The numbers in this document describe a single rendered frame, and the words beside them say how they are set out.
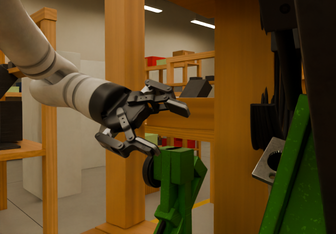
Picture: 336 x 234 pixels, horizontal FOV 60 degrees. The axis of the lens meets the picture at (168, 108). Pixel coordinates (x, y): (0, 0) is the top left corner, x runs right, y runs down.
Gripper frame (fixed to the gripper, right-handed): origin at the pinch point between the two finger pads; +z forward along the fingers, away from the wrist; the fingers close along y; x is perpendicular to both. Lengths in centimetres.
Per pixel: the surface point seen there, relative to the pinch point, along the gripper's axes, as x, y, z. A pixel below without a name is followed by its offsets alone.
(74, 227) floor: 221, -31, -184
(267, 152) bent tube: -2.7, 0.7, 15.0
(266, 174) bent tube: -2.8, -1.9, 16.1
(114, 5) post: 4, 33, -48
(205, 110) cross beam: 26.9, 23.2, -14.3
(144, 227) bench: 52, -8, -23
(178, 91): 359, 267, -311
